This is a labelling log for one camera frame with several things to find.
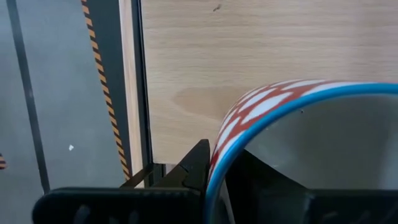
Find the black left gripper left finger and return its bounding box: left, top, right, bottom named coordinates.
left=32, top=138, right=211, bottom=224

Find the red lattice mug blue rim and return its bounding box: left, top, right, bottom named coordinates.
left=203, top=79, right=398, bottom=224

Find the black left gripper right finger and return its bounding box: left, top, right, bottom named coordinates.
left=224, top=148, right=398, bottom=224

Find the black aluminium rig frame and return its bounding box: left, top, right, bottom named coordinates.
left=130, top=0, right=165, bottom=189

